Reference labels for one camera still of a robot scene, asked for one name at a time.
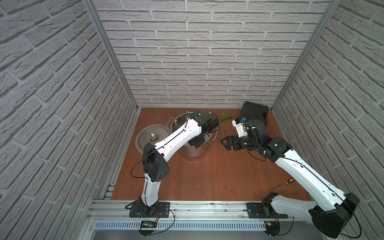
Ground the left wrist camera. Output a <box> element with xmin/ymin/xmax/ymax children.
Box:
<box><xmin>202</xmin><ymin>113</ymin><xmax>219</xmax><ymax>134</ymax></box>

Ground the left controller board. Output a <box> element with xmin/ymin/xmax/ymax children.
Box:
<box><xmin>139</xmin><ymin>221</ymin><xmax>158</xmax><ymax>237</ymax></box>

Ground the controller board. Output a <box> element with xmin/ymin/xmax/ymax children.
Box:
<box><xmin>139</xmin><ymin>221</ymin><xmax>158</xmax><ymax>237</ymax></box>
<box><xmin>264</xmin><ymin>221</ymin><xmax>281</xmax><ymax>237</ymax></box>

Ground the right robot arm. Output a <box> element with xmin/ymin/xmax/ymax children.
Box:
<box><xmin>221</xmin><ymin>136</ymin><xmax>360</xmax><ymax>239</ymax></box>

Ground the white vent grille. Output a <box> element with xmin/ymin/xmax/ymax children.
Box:
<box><xmin>94</xmin><ymin>220</ymin><xmax>266</xmax><ymax>232</ymax></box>

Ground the black plastic case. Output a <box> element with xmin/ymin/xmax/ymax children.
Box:
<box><xmin>241</xmin><ymin>101</ymin><xmax>269</xmax><ymax>127</ymax></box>

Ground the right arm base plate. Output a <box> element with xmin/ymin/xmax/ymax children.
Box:
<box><xmin>246</xmin><ymin>202</ymin><xmax>288</xmax><ymax>219</ymax></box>

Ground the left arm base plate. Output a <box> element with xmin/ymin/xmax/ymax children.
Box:
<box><xmin>126</xmin><ymin>201</ymin><xmax>171</xmax><ymax>218</ymax></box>

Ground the stainless steel pot lid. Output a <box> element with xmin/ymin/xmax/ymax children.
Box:
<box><xmin>135</xmin><ymin>124</ymin><xmax>171</xmax><ymax>155</ymax></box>

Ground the aluminium front rail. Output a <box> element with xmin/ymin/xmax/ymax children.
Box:
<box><xmin>86</xmin><ymin>200</ymin><xmax>334</xmax><ymax>222</ymax></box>

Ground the yellow handled screwdriver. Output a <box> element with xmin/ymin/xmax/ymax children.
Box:
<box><xmin>270</xmin><ymin>178</ymin><xmax>296</xmax><ymax>191</ymax></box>

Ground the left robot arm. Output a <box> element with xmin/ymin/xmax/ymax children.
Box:
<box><xmin>139</xmin><ymin>111</ymin><xmax>219</xmax><ymax>210</ymax></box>

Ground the right controller board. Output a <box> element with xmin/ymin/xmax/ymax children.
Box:
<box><xmin>264</xmin><ymin>221</ymin><xmax>281</xmax><ymax>237</ymax></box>

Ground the green plastic tap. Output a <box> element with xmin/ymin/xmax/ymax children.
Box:
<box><xmin>221</xmin><ymin>114</ymin><xmax>233</xmax><ymax>121</ymax></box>

